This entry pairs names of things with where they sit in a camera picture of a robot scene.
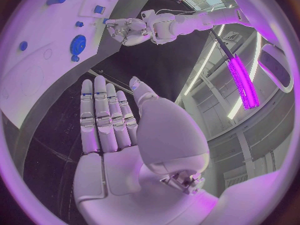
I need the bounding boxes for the white cable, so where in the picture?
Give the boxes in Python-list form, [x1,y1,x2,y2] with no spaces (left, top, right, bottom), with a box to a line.
[155,8,197,16]

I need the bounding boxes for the glowing light bar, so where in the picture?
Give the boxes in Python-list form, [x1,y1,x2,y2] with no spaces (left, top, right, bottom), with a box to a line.
[225,53,261,111]

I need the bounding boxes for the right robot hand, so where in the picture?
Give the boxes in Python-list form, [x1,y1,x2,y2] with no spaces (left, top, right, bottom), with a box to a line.
[71,75,220,225]

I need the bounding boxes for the blue plug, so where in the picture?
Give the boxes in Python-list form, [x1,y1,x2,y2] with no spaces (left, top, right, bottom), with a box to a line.
[93,4,107,15]

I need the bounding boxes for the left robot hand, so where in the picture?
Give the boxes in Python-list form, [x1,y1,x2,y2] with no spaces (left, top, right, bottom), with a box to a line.
[104,17,152,47]

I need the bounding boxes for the white task board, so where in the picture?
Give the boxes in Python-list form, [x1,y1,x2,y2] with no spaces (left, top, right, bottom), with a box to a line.
[0,0,132,130]

